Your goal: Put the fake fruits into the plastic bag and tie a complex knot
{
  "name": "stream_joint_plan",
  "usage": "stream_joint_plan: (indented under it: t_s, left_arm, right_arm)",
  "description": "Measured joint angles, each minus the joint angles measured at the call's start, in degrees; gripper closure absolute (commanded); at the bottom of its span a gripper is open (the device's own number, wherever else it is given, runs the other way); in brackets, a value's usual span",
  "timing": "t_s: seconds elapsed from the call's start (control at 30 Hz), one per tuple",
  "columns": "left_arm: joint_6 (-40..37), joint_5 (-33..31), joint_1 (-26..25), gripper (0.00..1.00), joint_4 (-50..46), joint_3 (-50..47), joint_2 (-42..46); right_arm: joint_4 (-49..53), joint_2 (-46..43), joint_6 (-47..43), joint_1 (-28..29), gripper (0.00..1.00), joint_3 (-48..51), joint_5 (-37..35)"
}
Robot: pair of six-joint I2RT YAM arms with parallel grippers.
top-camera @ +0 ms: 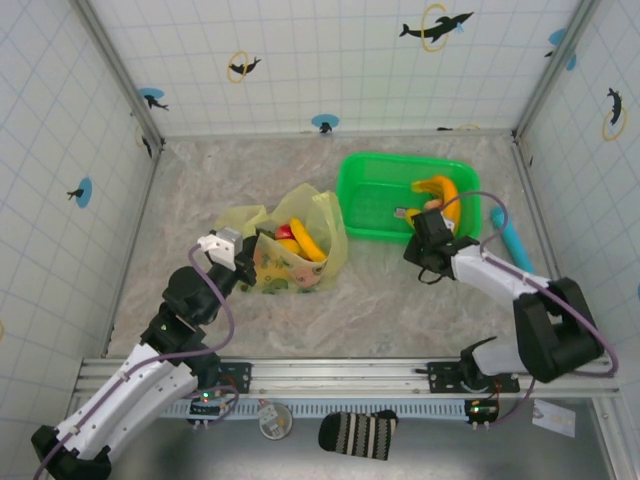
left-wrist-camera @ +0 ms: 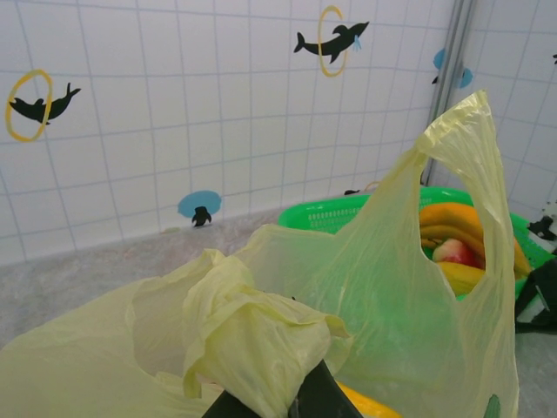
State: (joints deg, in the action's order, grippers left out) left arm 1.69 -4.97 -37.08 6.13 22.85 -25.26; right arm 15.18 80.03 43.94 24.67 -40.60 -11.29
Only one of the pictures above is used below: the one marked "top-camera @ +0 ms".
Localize single yellow fake banana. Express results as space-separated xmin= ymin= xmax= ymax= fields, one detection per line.
xmin=288 ymin=216 xmax=329 ymax=264

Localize yellow avocado print plastic bag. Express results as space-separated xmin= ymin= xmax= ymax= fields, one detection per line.
xmin=213 ymin=183 xmax=350 ymax=296

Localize green plastic basket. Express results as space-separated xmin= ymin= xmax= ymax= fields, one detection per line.
xmin=335 ymin=151 xmax=482 ymax=245

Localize orange yellow fake banana bunch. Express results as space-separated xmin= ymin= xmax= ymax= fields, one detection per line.
xmin=410 ymin=174 xmax=461 ymax=235

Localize teal cylindrical tool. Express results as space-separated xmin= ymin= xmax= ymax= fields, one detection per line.
xmin=489 ymin=206 xmax=537 ymax=275

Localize round metal disc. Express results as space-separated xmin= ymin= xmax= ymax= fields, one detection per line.
xmin=258 ymin=402 xmax=294 ymax=441

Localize dolphin blue circle sticker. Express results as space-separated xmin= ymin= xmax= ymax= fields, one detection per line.
xmin=66 ymin=177 xmax=94 ymax=209
xmin=137 ymin=87 xmax=170 ymax=112
xmin=543 ymin=27 xmax=579 ymax=72
xmin=310 ymin=113 xmax=341 ymax=135

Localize black striped sock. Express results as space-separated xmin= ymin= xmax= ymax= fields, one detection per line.
xmin=318 ymin=409 xmax=400 ymax=462

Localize white card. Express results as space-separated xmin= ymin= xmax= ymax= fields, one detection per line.
xmin=531 ymin=398 xmax=577 ymax=439

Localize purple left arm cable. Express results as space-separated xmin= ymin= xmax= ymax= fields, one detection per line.
xmin=32 ymin=244 xmax=236 ymax=480

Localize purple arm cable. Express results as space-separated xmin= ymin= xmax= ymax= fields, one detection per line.
xmin=439 ymin=190 xmax=620 ymax=426
xmin=32 ymin=244 xmax=236 ymax=480

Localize aluminium side rail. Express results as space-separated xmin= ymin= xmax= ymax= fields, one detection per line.
xmin=99 ymin=142 xmax=169 ymax=359
xmin=512 ymin=132 xmax=586 ymax=357

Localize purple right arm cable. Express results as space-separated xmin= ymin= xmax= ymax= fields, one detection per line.
xmin=439 ymin=190 xmax=620 ymax=426

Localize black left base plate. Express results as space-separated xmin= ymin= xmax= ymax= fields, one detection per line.
xmin=217 ymin=360 xmax=254 ymax=396

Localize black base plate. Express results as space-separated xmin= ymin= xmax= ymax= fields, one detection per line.
xmin=414 ymin=359 xmax=520 ymax=397
xmin=217 ymin=360 xmax=254 ymax=396

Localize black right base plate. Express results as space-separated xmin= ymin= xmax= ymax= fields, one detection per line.
xmin=414 ymin=359 xmax=520 ymax=397

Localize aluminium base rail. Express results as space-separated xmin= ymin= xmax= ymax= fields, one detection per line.
xmin=74 ymin=355 xmax=621 ymax=400

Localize white slotted cable duct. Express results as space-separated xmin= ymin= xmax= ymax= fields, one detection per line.
xmin=152 ymin=399 xmax=501 ymax=419

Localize aluminium corner post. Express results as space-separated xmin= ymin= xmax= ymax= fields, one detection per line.
xmin=69 ymin=0 xmax=167 ymax=151
xmin=512 ymin=0 xmax=614 ymax=140

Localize large dolphin yellow ring sticker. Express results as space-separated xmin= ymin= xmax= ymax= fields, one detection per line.
xmin=398 ymin=3 xmax=475 ymax=54

